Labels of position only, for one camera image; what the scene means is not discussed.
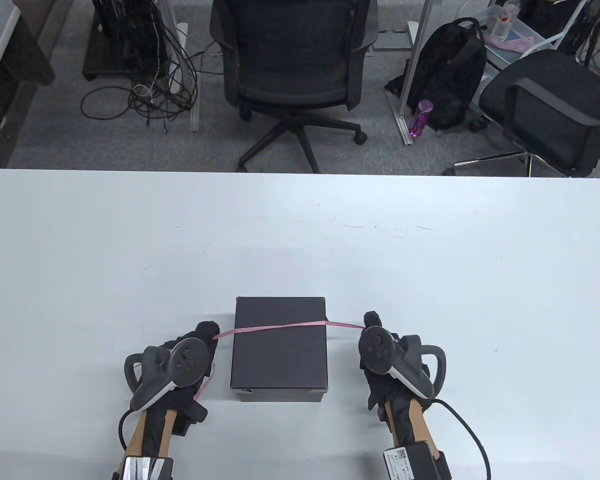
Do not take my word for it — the dark desk with white top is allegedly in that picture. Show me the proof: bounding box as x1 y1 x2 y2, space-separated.
0 0 56 168

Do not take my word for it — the person's left forearm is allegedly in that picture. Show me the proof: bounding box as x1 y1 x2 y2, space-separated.
115 407 181 463

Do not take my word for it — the purple water bottle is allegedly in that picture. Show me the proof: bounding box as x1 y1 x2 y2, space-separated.
409 100 434 139

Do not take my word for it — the grey hand controller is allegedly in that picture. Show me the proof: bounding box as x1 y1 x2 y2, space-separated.
124 338 216 412
358 325 448 401

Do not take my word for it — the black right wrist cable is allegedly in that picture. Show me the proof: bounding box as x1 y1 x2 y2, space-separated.
432 398 492 480

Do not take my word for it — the white power strip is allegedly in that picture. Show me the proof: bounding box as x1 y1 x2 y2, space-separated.
169 22 189 94

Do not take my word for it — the black computer tower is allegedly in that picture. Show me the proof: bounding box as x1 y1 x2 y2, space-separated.
82 0 171 82

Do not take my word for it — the grey left hand controller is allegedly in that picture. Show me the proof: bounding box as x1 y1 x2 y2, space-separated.
124 338 216 412

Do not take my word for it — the black gift box base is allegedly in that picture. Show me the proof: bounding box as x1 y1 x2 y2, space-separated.
236 389 326 403

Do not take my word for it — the tangle of black cables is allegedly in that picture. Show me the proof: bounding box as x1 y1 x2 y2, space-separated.
80 0 201 135

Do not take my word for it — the clear plastic bin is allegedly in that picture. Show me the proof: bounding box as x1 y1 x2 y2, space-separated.
482 0 553 56

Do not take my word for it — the black chair with chrome base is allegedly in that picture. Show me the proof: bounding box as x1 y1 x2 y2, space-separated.
442 49 600 178

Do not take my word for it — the pink cloth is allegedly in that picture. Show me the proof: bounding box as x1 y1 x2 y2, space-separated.
490 35 537 53

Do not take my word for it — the black gift box lid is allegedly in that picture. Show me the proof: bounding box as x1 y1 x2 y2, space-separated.
231 296 329 391

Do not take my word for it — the person's right hand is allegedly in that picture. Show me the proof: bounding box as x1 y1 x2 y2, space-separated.
358 311 438 426

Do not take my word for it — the white desk leg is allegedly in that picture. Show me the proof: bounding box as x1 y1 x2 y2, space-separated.
373 0 438 147
160 0 201 133

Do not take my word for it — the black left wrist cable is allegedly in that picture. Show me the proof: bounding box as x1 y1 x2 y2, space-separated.
118 409 141 451

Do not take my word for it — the black backpack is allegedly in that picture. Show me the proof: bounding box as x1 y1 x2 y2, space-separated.
385 18 488 132

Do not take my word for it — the black left wrist bracket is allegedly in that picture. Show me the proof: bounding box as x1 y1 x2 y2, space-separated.
172 412 208 436

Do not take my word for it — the black mesh office chair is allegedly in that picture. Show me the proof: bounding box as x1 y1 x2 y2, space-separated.
209 0 379 174

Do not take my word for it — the person's right forearm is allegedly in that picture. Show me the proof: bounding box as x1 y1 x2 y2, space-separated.
382 395 441 453

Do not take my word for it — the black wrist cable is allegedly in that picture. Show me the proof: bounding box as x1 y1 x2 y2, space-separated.
432 398 492 480
118 409 141 451

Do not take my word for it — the pink bow ribbon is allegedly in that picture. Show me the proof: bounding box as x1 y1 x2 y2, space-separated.
197 320 367 401

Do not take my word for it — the person's left hand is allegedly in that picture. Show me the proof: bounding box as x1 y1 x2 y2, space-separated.
142 321 221 434

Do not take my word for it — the grey right hand controller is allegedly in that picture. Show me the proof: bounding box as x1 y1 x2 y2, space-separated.
358 325 448 401

